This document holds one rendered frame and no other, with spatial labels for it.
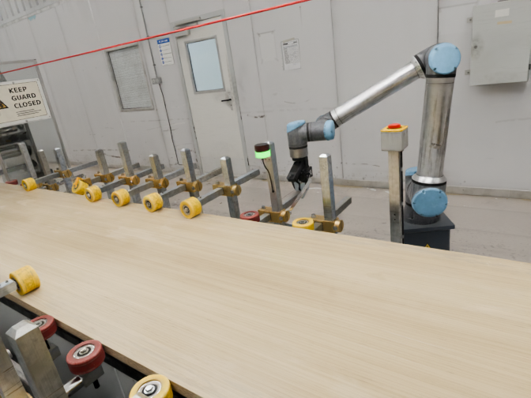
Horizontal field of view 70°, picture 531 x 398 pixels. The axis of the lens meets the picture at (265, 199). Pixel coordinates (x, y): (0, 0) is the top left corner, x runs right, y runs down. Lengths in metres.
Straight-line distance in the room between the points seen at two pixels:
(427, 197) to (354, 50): 2.60
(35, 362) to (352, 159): 3.96
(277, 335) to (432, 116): 1.20
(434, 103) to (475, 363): 1.16
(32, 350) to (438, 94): 1.60
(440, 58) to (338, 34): 2.59
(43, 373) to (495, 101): 3.73
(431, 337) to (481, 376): 0.12
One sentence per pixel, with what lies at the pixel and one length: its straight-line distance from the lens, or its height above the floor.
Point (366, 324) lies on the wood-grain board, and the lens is 0.93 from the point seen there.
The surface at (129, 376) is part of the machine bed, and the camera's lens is 1.09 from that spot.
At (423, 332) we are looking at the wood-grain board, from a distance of 0.92.
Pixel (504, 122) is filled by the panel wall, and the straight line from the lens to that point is 3.96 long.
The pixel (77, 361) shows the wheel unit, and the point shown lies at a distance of 1.03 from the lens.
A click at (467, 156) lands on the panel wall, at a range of 4.06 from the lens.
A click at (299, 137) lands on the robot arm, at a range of 1.79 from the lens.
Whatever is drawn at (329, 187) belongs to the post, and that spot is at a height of 1.00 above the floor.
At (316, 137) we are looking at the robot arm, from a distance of 1.78.
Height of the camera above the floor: 1.48
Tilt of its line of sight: 20 degrees down
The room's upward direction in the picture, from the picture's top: 8 degrees counter-clockwise
